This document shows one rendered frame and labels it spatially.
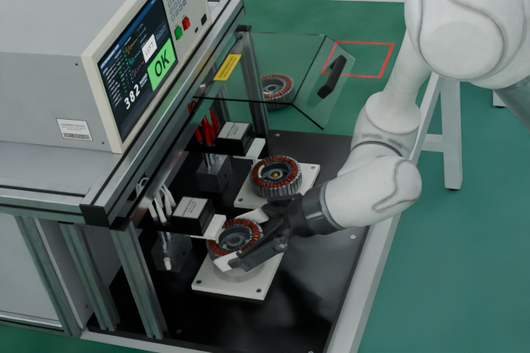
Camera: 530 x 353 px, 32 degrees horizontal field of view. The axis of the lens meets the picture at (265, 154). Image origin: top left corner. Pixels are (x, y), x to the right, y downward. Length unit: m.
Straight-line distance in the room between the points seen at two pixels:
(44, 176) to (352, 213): 0.53
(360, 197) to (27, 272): 0.64
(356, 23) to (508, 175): 0.89
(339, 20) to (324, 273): 0.97
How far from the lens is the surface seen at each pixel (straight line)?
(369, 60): 2.41
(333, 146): 2.11
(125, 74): 1.63
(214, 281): 1.83
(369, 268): 1.85
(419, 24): 1.05
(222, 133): 1.95
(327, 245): 1.87
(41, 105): 1.66
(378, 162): 1.57
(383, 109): 1.64
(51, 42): 1.60
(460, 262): 2.89
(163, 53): 1.75
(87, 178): 1.61
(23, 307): 1.90
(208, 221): 1.80
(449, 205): 3.07
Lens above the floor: 2.07
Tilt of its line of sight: 38 degrees down
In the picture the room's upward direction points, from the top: 11 degrees counter-clockwise
